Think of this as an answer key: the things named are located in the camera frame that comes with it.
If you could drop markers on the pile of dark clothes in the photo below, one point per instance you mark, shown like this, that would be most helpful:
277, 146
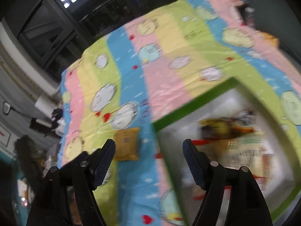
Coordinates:
57, 120

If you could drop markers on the black upright appliance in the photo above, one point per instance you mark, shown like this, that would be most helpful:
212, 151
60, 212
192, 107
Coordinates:
38, 124

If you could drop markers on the dark bottle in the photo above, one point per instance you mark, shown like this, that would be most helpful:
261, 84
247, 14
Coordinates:
249, 16

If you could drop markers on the yellow pouch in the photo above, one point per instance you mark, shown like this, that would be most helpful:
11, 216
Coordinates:
270, 38

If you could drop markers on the oval mirror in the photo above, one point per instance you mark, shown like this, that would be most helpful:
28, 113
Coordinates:
6, 107

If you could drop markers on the cracker packet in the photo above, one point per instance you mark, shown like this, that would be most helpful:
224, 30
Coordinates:
244, 156

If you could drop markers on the green box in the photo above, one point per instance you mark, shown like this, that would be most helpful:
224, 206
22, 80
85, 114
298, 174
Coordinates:
178, 120

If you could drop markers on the striped printed blanket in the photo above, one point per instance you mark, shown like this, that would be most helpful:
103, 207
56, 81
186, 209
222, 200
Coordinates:
164, 58

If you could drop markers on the dark window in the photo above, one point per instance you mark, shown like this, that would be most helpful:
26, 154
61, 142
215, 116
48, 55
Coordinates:
61, 21

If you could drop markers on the panda print snack packet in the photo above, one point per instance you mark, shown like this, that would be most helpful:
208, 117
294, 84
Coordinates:
247, 121

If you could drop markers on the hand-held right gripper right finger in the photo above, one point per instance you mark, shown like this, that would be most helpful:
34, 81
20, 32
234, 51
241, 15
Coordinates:
194, 164

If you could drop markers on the gold candy packet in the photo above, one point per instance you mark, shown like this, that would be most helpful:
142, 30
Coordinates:
217, 129

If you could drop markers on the yellow snack packet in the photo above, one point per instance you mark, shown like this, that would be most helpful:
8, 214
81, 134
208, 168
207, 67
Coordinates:
127, 144

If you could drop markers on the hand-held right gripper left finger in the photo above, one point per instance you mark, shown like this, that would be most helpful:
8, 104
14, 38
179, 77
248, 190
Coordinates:
104, 164

